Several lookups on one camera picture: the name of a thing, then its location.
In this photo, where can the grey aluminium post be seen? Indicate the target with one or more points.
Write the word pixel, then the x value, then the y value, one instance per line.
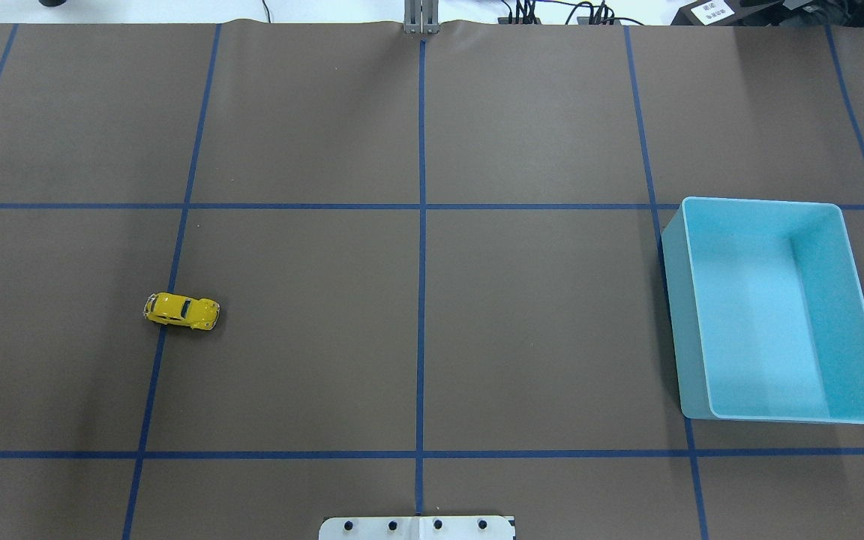
pixel 421 17

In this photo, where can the brown table mat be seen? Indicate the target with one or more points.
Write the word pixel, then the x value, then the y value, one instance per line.
pixel 438 273

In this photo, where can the yellow beetle toy car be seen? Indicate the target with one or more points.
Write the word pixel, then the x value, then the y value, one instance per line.
pixel 170 309

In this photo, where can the light blue plastic bin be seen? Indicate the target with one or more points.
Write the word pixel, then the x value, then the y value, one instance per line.
pixel 767 311

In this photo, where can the black labelled box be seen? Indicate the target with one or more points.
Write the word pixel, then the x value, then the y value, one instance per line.
pixel 719 13

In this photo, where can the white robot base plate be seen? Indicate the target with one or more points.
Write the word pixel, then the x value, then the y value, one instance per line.
pixel 419 527

